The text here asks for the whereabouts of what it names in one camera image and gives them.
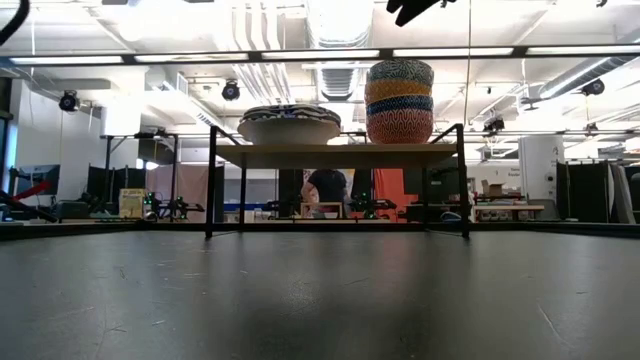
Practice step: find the person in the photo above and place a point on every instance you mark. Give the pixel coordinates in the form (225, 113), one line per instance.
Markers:
(327, 185)

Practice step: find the red patterned bowl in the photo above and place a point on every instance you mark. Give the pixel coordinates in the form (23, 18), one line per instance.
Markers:
(400, 127)

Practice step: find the yellow printed box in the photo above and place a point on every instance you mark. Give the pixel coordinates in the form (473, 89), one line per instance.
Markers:
(131, 204)

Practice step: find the cardboard box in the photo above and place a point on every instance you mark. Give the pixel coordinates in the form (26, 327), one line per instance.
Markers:
(493, 188)

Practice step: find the blue patterned bowl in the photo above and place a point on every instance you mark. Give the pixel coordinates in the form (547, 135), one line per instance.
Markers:
(399, 105)

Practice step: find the green patterned bowl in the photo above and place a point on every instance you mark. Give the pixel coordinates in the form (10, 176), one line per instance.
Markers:
(400, 71)

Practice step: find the yellow patterned bowl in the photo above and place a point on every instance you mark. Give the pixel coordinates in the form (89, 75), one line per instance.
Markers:
(397, 91)

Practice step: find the small wooden crate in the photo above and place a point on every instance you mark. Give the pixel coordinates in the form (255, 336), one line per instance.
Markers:
(322, 204)

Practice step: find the wooden background table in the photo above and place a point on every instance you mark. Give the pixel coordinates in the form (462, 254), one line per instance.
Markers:
(507, 207)

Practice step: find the black partition screen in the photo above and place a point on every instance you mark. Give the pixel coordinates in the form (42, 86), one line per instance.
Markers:
(582, 190)

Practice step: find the white round pillar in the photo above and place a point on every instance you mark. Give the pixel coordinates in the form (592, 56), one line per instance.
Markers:
(541, 165)

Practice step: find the dark computer monitor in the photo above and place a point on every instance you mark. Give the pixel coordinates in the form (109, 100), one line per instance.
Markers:
(42, 177)

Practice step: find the orange curtain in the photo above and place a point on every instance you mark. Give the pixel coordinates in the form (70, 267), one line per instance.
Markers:
(392, 185)

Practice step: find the grey equipment case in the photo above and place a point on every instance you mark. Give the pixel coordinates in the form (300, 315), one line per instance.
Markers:
(72, 209)

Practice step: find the black metal wooden shelf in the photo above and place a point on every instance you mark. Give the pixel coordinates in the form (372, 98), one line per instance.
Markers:
(335, 156)

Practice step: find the black ceiling spotlight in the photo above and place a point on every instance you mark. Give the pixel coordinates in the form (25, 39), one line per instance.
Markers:
(230, 91)
(593, 87)
(68, 101)

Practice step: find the black metal stand frame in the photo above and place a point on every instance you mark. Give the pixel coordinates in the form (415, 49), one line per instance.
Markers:
(107, 165)

